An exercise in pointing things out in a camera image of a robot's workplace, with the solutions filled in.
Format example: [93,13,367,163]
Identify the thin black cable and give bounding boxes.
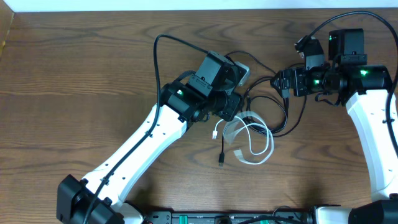
[224,50,278,75]

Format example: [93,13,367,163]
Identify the thick black USB cable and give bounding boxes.
[217,76,308,167]

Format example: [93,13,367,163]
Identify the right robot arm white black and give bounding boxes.
[271,29,397,223]

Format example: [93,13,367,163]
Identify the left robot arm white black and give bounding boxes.
[56,51,250,223]

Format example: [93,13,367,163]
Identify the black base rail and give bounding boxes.
[142,204,352,224]

